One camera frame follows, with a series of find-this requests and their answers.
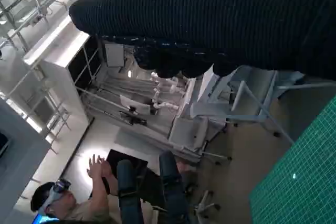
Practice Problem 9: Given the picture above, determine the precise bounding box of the green cutting mat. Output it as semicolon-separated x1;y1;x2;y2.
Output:
248;100;336;224

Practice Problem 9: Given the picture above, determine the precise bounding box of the black floor mat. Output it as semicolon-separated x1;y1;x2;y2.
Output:
106;148;161;201

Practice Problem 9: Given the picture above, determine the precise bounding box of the white cabinet with dark glass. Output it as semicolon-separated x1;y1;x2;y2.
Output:
39;35;106;120

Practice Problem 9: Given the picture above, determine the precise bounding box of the white board panel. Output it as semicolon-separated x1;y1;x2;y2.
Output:
104;43;124;68

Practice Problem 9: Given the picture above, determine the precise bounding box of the white monitor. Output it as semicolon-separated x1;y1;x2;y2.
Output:
119;94;151;116

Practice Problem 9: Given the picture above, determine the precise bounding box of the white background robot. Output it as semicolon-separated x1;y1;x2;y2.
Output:
150;71;184;111

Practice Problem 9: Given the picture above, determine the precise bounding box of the person wearing headset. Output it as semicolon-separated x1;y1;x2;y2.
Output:
30;150;194;224

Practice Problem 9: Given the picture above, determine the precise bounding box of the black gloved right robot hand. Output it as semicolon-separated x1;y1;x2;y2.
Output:
68;0;336;82

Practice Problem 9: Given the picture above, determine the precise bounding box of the gray chair with casters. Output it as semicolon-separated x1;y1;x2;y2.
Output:
193;151;234;215

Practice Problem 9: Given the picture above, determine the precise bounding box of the white VR headset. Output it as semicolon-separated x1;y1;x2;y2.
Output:
39;178;72;213

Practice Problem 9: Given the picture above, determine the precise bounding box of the gray mesh chair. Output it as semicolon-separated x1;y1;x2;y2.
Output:
225;65;336;145

